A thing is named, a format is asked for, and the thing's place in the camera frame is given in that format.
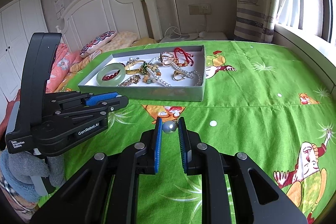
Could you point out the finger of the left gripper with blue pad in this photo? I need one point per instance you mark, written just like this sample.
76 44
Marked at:
109 98

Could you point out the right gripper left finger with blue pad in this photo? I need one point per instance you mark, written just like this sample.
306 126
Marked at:
157 139

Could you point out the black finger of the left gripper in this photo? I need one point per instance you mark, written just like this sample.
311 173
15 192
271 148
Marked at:
115 105

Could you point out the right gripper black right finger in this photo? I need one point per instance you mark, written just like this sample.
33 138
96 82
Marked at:
185 145

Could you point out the pearl earring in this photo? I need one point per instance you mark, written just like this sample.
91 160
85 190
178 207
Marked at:
169 127

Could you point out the green jade bangle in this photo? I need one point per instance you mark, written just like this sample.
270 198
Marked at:
111 75

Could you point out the gold safety pin brooch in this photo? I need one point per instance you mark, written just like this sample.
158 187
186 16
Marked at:
134 79

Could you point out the gold bangle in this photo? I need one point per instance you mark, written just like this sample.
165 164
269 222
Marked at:
133 67

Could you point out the gold hoop earrings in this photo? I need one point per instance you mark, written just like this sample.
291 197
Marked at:
178 76

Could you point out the silver rhinestone pearl brooch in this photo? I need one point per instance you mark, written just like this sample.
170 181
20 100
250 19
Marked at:
133 59

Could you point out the grey gloved left hand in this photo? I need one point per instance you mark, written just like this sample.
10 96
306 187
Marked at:
19 168

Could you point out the pink folded quilt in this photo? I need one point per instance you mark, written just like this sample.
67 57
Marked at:
60 68

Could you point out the grey cardboard tray box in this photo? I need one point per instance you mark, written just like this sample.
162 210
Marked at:
156 81

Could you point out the embroidered round cushion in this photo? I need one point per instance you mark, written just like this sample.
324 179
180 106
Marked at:
97 43

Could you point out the yellow patterned pillow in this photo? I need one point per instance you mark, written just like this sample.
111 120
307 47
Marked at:
120 41

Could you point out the green cartoon bed sheet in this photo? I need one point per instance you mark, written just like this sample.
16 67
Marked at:
260 99

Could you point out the white wooden headboard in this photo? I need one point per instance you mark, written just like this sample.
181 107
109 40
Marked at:
85 19

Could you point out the white wardrobe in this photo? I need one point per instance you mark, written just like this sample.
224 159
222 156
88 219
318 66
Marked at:
19 20

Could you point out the white lamp pole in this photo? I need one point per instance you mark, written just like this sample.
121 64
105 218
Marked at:
178 25

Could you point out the wall socket panel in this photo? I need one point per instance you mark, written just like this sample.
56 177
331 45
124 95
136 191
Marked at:
200 9

